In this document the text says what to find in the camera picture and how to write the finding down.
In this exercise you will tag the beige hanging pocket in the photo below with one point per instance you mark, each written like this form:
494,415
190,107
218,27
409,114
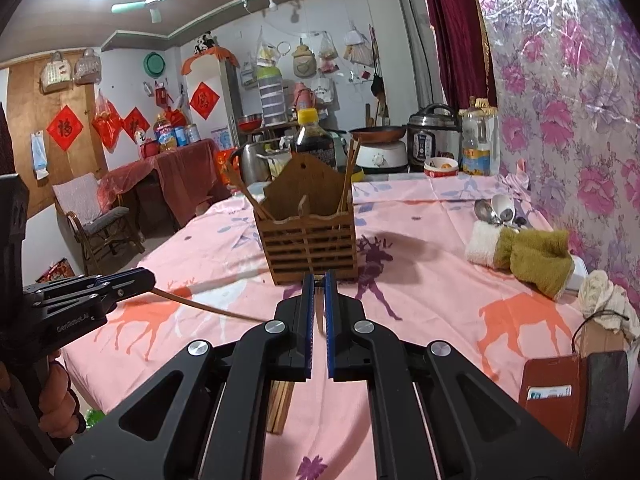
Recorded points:
303,62

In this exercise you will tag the tiered food container green lid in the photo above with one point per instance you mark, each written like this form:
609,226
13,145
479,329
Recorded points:
271,95

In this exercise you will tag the orange red plastic bag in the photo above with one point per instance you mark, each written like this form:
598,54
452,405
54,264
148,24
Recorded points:
225,165

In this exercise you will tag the brown wooden door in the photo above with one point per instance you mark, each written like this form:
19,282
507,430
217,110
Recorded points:
75,170

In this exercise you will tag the red diamond paper on refrigerator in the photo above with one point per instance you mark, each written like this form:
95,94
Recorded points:
205,101

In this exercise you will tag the pink thermos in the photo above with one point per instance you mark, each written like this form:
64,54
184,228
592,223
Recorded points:
302,96

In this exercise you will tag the side table with red cloth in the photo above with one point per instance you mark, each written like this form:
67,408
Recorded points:
175,175

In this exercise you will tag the dark soy sauce bottle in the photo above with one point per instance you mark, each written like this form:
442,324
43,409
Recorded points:
314,142

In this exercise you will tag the clear plastic handbag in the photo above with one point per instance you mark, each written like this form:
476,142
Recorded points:
88,69

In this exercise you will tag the cream knitted cloth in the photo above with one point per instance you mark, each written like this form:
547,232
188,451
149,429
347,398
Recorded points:
605,295

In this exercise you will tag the metal spoon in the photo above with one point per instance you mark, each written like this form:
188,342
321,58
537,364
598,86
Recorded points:
482,210

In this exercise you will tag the orange cloth cover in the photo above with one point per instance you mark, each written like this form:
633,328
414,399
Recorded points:
210,55

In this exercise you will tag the brown cardboard box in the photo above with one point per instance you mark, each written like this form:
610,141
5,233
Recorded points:
602,340

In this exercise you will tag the black hanging pouch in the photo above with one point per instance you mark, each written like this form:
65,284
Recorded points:
378,86

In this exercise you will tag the white woven handbag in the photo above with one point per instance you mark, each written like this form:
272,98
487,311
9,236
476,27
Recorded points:
56,75

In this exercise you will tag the olive green towel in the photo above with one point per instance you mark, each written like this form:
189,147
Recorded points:
537,260

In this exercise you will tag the green plastic bag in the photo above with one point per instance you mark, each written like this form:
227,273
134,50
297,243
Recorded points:
95,416

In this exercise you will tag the dark red curtain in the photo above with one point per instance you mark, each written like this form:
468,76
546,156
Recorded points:
455,35

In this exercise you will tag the panda plush toy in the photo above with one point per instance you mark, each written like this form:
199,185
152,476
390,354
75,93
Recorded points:
205,44

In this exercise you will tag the green plastic basin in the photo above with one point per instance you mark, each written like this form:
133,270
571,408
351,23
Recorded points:
154,64

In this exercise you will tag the plastic bag with red contents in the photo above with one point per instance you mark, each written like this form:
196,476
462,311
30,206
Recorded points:
328,57

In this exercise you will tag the white electric cooker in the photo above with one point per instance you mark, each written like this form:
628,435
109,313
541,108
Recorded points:
385,157

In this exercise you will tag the pink deer-print tablecloth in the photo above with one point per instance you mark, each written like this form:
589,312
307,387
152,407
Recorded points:
440,300

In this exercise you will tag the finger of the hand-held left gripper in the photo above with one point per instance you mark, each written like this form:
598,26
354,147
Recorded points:
100,282
90,302

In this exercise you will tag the small red diamond paper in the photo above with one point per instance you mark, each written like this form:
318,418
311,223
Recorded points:
136,125

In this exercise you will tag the red hanging bag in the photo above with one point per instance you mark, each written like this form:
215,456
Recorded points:
162,95

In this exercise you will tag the floral plastic wall sheet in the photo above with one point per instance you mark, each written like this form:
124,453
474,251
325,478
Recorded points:
565,110

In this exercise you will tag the brown leather wallet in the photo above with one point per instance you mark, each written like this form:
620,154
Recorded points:
550,420

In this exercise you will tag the frying pan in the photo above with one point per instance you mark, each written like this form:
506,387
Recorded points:
377,133

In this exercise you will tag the yellow cooking oil bottle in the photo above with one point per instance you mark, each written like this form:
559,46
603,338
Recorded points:
165,135

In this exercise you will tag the red patterned gift box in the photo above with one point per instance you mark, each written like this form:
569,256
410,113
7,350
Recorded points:
57,272

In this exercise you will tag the white fluffy towel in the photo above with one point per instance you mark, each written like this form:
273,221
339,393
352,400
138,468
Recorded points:
481,245

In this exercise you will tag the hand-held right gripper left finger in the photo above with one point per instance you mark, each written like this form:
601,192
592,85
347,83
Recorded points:
309,340

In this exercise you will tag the red white bowl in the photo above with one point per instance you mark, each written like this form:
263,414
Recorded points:
441,167

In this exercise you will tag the plastic bag with yellow contents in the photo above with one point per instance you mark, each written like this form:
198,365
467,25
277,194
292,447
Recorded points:
268,52

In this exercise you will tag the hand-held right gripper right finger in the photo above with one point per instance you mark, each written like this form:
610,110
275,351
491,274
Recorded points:
329,340

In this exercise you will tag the white tote bag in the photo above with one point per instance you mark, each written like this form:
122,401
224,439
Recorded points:
323,91

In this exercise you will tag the black silver pressure cooker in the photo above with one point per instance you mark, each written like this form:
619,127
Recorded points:
432,140

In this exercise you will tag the steel electric kettle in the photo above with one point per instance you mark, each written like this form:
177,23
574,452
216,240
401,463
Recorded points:
252,165

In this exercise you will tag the wooden slatted chopstick holder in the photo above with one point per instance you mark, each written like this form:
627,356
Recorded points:
310,245

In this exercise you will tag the large red diamond paper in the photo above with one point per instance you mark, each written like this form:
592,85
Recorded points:
65,128

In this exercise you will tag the bunch of wooden chopsticks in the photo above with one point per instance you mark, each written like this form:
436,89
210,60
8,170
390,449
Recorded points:
280,405

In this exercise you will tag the single wooden chopstick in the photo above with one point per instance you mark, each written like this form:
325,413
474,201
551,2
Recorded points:
250,195
200,306
350,180
245,200
345,185

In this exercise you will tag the white refrigerator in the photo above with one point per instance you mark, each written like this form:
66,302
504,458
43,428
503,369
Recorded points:
230,110

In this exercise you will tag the person's left hand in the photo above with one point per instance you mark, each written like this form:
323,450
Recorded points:
57,400

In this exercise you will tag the hanging beige plastic bag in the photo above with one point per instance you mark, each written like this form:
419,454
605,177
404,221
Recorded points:
357,50

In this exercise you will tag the red basin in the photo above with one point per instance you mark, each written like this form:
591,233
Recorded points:
250,122

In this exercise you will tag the wooden armchair with cushion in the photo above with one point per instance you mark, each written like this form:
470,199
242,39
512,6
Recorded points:
95,220

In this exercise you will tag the clear oil bottle yellow label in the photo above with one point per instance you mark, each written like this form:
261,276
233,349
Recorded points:
477,150

